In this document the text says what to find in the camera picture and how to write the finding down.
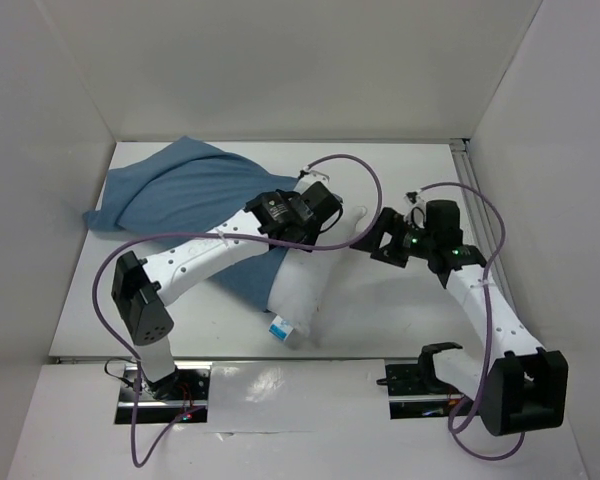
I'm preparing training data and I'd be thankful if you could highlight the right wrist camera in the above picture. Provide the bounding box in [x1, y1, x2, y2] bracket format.
[404, 191, 426, 228]

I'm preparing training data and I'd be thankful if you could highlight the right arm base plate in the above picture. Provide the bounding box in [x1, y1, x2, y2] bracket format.
[376, 358, 462, 420]

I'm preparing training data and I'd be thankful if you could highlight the white pillow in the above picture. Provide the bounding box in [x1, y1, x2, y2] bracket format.
[267, 187, 371, 341]

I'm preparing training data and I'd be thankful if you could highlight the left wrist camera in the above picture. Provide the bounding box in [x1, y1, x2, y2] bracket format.
[298, 166, 330, 185]

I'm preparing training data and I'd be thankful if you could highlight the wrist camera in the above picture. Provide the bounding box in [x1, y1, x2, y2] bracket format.
[298, 166, 330, 185]
[404, 191, 426, 228]

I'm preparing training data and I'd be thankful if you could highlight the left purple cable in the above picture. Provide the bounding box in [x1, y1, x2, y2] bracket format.
[92, 153, 384, 469]

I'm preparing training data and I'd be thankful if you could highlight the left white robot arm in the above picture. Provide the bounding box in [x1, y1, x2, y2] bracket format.
[111, 180, 343, 399]

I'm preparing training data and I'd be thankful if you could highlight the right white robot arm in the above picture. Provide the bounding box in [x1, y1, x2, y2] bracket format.
[352, 200, 569, 436]

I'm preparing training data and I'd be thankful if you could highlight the blue pillowcase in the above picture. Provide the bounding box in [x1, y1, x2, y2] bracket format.
[82, 135, 301, 314]

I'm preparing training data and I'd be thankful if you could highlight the aluminium rail frame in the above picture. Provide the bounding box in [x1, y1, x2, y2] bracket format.
[450, 139, 513, 304]

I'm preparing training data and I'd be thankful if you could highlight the blue pillow care label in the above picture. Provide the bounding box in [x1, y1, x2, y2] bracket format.
[268, 315, 294, 342]

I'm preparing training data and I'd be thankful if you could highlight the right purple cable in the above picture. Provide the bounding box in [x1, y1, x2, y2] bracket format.
[414, 182, 527, 460]

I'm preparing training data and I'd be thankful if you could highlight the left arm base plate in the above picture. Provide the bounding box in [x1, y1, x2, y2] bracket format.
[104, 361, 211, 425]

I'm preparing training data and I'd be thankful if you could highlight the purple cable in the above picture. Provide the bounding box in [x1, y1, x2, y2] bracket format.
[92, 153, 384, 469]
[414, 182, 527, 460]

